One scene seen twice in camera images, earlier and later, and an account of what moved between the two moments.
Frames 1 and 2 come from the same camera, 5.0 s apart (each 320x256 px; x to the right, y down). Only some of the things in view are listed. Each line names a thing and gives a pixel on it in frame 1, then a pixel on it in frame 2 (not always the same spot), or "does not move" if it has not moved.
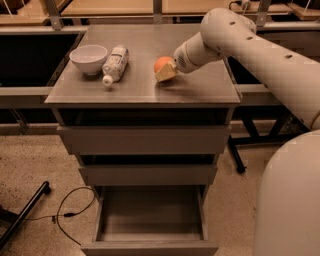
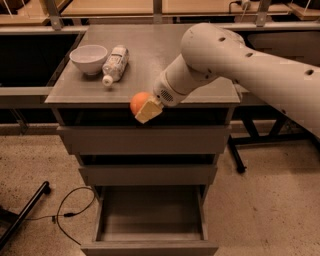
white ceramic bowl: x=89 y=58 does not move
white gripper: x=182 y=60 to x=165 y=92
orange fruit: x=162 y=61 to x=137 y=101
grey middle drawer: x=153 y=175 does not move
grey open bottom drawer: x=150 y=220 does not move
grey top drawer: x=147 y=140 does not move
